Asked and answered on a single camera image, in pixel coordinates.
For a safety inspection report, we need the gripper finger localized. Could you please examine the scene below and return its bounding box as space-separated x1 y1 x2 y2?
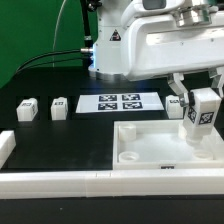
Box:
167 73 189 107
209 66 224 98

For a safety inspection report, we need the white square tabletop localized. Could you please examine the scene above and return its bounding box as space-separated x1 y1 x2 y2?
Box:
113 120 224 170

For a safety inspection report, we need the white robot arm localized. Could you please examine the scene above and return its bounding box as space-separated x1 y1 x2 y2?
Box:
87 0 224 106

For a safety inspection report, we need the paper sheet with markers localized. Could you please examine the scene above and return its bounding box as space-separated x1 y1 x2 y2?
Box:
76 92 164 113

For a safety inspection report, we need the white U-shaped fence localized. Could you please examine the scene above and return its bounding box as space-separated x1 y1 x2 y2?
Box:
0 130 224 199

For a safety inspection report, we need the black cable lower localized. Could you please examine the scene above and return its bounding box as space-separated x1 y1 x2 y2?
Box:
16 57 93 74

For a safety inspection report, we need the black cable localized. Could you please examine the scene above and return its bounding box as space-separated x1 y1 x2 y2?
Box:
16 57 93 74
14 49 93 74

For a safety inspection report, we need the black cable upper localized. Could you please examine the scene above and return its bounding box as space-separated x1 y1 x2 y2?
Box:
14 49 93 74

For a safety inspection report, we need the black corrugated hose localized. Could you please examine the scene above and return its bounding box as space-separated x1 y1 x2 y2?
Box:
79 0 93 48

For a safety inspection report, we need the grey thin cable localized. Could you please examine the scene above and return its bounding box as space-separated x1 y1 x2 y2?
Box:
52 0 69 68

